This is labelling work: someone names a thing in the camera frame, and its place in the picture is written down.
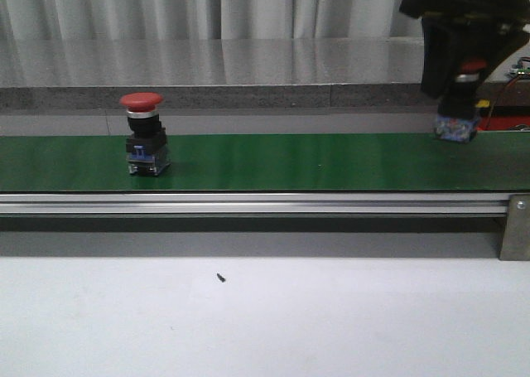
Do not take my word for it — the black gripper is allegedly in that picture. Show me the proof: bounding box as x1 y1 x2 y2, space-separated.
399 0 529 99

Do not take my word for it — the small green circuit board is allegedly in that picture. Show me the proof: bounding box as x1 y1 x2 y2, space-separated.
507 58 530 79

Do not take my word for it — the red plastic tray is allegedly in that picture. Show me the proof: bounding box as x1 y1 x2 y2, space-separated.
475 116 529 133

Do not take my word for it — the green conveyor belt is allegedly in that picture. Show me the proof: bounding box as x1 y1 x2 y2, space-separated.
1 132 529 192

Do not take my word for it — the grey pleated curtain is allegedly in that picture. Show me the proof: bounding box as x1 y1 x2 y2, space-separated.
1 0 422 41

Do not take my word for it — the red and black wire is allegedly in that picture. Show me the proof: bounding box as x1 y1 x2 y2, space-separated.
484 56 530 133

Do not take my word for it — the metal conveyor support bracket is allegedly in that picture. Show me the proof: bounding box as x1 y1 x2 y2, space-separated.
499 194 530 261

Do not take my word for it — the aluminium conveyor side rail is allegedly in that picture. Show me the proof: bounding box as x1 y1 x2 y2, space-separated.
1 192 512 215

